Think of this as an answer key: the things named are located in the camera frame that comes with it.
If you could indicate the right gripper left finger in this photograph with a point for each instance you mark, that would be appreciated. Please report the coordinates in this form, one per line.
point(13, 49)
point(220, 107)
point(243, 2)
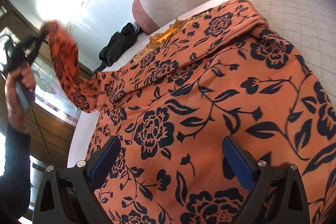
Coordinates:
point(67, 195)

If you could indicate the black garment on bed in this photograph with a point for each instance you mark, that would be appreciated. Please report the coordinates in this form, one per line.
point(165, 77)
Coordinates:
point(119, 43)

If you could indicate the person's black sleeved forearm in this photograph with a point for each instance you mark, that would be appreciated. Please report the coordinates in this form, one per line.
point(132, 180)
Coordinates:
point(15, 181)

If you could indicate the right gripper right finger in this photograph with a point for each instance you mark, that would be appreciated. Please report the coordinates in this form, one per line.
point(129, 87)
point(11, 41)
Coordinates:
point(276, 194)

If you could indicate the person's left hand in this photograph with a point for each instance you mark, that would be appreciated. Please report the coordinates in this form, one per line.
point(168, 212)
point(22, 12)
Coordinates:
point(16, 113)

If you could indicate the orange black floral blouse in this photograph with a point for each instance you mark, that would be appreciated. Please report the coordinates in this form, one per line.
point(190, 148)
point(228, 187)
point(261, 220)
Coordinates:
point(222, 72)

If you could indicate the brown wooden glass door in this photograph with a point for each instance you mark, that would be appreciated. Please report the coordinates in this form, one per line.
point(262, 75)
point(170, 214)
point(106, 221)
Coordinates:
point(52, 120)

